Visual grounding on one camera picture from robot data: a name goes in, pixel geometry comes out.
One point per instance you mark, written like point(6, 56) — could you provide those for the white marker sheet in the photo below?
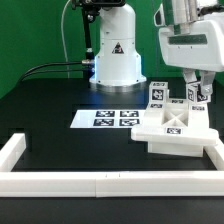
point(107, 118)

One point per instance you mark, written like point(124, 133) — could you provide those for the white U-shaped boundary frame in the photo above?
point(107, 184)

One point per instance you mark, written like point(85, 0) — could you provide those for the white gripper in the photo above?
point(201, 49)

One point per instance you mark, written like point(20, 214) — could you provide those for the white chair seat block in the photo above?
point(176, 149)

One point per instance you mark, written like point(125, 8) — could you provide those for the white long chair bar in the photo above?
point(154, 114)

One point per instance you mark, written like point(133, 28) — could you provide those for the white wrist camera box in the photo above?
point(159, 18)

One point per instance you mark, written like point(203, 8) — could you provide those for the white tagged cube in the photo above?
point(158, 92)

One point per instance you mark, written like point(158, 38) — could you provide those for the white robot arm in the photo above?
point(118, 65)

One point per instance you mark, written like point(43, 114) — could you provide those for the white tagged cube nut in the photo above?
point(194, 95)

